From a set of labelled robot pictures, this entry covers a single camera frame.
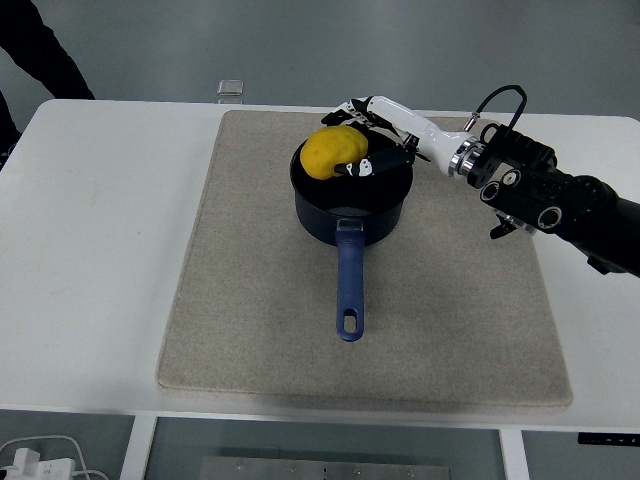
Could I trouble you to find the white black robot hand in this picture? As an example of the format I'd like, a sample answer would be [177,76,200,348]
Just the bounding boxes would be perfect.
[320,94,468,180]

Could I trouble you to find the yellow potato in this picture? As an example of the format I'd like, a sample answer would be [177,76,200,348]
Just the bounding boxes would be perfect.
[299,126,370,180]

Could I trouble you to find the small clear floor box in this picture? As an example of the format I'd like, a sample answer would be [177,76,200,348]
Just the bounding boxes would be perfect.
[216,78,247,98]

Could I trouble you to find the beige fabric mat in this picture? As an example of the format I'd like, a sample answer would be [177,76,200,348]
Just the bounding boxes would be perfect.
[155,109,574,409]

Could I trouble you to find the white table leg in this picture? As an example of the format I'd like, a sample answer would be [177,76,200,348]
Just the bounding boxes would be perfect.
[118,413,159,480]
[498,428,532,480]

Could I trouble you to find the grey metal plate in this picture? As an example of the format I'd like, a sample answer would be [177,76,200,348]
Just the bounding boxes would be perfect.
[199,455,452,480]

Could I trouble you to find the black table control panel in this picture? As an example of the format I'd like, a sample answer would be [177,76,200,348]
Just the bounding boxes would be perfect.
[577,431,640,446]

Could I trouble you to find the person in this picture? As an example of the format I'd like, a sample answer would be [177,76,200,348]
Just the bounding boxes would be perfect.
[0,0,97,151]

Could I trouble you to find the white power adapter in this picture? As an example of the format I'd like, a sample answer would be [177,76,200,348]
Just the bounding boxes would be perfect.
[0,447,76,480]

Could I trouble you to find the blue pot with handle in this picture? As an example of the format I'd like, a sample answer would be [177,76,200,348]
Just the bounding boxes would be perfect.
[288,127,415,343]

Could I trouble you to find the white cable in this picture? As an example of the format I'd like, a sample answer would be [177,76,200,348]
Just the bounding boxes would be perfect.
[0,434,109,480]

